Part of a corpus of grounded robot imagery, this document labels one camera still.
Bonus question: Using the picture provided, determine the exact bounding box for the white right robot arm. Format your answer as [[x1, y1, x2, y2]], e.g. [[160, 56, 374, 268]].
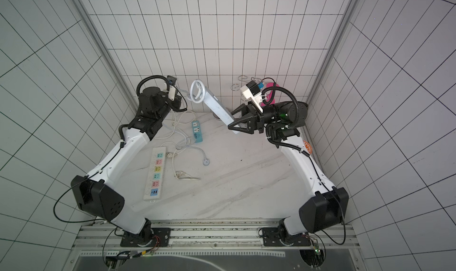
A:
[[228, 101, 349, 246]]

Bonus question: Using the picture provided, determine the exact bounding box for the chrome glass holder stand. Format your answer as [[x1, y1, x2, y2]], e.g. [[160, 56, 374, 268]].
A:
[[230, 75, 250, 92]]

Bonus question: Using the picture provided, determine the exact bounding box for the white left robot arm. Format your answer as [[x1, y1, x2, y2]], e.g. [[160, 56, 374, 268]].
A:
[[71, 86, 182, 247]]

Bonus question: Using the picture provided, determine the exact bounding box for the teal power strip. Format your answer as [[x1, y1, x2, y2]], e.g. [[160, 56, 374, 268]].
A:
[[192, 120, 203, 143]]

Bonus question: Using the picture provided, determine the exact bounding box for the orange patterned ceramic bowl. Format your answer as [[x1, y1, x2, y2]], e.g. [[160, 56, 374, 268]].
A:
[[303, 140, 313, 155]]

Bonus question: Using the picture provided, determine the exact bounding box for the pink plastic wine glass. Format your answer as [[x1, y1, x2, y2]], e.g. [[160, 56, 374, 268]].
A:
[[263, 82, 276, 104]]

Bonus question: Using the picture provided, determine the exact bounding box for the white multicolour power strip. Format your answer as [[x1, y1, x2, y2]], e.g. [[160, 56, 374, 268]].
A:
[[143, 146, 167, 201]]

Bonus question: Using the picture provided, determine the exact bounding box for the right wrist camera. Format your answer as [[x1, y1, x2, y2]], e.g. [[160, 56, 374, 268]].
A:
[[241, 81, 263, 113]]

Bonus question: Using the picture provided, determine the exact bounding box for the white cord of teal strip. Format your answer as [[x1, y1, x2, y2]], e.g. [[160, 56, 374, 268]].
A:
[[152, 110, 202, 181]]

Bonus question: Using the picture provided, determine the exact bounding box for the aluminium mounting rail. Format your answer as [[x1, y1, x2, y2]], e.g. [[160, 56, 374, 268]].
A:
[[72, 219, 361, 253]]

